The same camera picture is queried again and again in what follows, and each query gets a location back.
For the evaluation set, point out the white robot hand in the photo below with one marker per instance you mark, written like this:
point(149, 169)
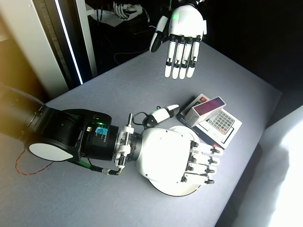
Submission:
point(165, 153)
point(187, 21)

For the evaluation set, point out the grey rectangular cardboard box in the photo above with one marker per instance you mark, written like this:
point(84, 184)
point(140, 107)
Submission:
point(208, 106)

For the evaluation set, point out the white plate with dark rim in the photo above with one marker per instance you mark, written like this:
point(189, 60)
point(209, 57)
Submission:
point(175, 190)

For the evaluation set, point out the white calculator box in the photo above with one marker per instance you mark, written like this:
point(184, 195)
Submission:
point(225, 123)

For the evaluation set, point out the person's hand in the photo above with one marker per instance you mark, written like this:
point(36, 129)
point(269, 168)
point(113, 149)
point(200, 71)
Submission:
point(120, 9)

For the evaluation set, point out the grey table cloth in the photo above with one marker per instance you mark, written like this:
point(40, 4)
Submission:
point(106, 94)

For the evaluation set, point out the white backdrop sheet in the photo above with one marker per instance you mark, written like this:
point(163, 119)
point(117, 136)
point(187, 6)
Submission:
point(279, 177)

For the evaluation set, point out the white light strip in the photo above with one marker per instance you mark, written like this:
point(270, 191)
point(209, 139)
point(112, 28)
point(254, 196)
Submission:
point(68, 42)

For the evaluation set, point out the white cabinet panel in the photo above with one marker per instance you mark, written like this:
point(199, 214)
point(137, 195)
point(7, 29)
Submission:
point(28, 35)

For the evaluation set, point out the white frame post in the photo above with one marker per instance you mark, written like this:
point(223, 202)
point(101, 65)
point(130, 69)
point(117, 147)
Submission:
point(86, 35)

